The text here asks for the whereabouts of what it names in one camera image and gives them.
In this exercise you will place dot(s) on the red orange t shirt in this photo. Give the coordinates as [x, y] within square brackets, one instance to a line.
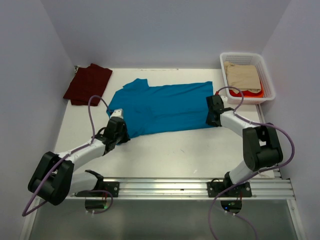
[249, 88]

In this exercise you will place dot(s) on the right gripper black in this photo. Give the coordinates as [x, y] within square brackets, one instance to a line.
[209, 122]

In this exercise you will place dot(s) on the folded maroon t shirt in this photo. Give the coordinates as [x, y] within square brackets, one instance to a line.
[88, 81]

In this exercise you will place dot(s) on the aluminium mounting rail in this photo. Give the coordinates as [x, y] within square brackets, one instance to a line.
[193, 189]

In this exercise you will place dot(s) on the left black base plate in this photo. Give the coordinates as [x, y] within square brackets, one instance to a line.
[102, 189]

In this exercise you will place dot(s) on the beige folded t shirt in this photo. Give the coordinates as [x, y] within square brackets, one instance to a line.
[236, 72]

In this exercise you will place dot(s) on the blue t shirt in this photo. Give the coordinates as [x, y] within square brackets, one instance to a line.
[158, 109]

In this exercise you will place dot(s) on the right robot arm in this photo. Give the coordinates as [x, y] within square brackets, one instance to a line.
[260, 143]

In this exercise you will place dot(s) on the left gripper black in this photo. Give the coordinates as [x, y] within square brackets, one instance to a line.
[125, 137]

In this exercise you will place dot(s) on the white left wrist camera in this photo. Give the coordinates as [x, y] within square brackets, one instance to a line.
[117, 113]

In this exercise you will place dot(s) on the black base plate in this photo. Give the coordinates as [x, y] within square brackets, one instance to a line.
[217, 187]
[102, 189]

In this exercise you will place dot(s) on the white plastic basket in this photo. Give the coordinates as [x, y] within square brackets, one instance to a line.
[233, 94]

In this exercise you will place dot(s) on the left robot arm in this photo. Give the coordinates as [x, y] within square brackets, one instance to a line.
[53, 179]

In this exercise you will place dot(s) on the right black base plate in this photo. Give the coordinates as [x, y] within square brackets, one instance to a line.
[217, 187]

